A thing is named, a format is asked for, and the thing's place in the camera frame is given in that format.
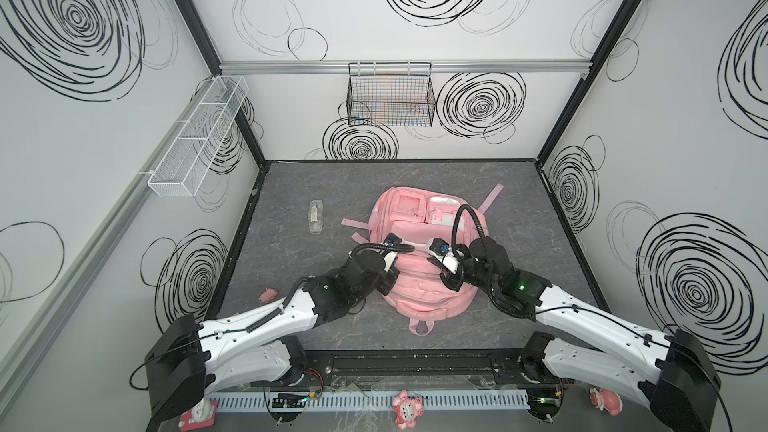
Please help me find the clear plastic pen case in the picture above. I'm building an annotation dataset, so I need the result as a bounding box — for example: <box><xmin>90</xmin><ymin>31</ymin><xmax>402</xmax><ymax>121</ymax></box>
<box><xmin>308</xmin><ymin>200</ymin><xmax>323</xmax><ymax>235</ymax></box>

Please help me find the pink student backpack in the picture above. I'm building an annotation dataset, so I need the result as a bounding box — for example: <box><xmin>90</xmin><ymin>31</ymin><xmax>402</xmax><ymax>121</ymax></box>
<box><xmin>341</xmin><ymin>187</ymin><xmax>478</xmax><ymax>337</ymax></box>

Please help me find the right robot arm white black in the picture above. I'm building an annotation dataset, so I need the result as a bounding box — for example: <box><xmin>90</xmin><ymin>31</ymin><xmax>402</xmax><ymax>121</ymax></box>
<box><xmin>427</xmin><ymin>238</ymin><xmax>721</xmax><ymax>431</ymax></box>

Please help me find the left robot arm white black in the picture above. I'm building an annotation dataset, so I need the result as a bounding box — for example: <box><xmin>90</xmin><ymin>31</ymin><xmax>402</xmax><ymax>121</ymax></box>
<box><xmin>143</xmin><ymin>243</ymin><xmax>404</xmax><ymax>431</ymax></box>

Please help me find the small pink eraser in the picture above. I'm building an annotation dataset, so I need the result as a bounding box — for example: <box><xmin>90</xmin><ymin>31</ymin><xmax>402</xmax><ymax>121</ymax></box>
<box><xmin>259</xmin><ymin>288</ymin><xmax>278</xmax><ymax>305</ymax></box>

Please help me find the pink plush toy centre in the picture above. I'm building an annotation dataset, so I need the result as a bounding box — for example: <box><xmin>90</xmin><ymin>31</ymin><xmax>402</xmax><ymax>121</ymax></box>
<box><xmin>392</xmin><ymin>390</ymin><xmax>424</xmax><ymax>430</ymax></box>

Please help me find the pink toy right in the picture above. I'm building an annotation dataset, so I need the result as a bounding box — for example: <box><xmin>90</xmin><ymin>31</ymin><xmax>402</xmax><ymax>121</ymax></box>
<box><xmin>589</xmin><ymin>387</ymin><xmax>623</xmax><ymax>417</ymax></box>

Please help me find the pink white toy left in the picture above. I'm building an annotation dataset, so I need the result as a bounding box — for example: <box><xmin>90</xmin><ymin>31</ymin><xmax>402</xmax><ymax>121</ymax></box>
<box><xmin>178</xmin><ymin>398</ymin><xmax>218</xmax><ymax>432</ymax></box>

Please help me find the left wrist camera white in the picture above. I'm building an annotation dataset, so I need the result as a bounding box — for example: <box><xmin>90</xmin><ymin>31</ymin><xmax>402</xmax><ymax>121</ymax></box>
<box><xmin>383</xmin><ymin>233</ymin><xmax>415</xmax><ymax>271</ymax></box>

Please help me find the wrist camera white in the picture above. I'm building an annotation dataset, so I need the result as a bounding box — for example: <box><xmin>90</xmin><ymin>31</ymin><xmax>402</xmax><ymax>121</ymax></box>
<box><xmin>427</xmin><ymin>238</ymin><xmax>460</xmax><ymax>276</ymax></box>
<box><xmin>383</xmin><ymin>233</ymin><xmax>415</xmax><ymax>271</ymax></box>

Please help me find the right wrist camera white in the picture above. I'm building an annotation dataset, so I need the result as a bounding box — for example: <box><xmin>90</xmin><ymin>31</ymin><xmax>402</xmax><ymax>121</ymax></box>
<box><xmin>427</xmin><ymin>238</ymin><xmax>460</xmax><ymax>276</ymax></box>

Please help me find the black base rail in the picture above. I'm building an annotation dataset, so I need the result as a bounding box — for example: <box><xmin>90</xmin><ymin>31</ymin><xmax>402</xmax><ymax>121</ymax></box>
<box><xmin>280</xmin><ymin>348</ymin><xmax>579</xmax><ymax>387</ymax></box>

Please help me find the white slotted cable duct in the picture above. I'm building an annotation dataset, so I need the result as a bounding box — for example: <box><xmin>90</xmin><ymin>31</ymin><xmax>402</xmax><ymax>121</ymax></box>
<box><xmin>210</xmin><ymin>389</ymin><xmax>530</xmax><ymax>414</ymax></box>

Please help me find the black wire wall basket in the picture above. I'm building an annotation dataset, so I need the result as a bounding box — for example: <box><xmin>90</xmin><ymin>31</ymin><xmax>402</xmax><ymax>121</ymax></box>
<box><xmin>345</xmin><ymin>61</ymin><xmax>437</xmax><ymax>127</ymax></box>

